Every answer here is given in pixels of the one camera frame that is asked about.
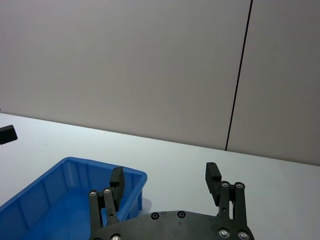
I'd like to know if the blue plastic bin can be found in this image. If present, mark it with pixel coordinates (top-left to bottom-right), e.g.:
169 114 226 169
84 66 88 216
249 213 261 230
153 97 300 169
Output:
0 156 148 240

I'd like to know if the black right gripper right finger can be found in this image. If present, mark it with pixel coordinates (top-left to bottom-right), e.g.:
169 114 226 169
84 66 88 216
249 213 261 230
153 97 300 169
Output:
205 162 250 229

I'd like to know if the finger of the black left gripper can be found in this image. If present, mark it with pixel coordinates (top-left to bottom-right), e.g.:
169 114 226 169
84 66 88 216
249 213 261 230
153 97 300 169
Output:
0 125 18 146

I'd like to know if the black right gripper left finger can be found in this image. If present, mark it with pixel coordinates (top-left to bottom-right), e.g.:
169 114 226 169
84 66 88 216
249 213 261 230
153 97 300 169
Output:
88 166 125 237

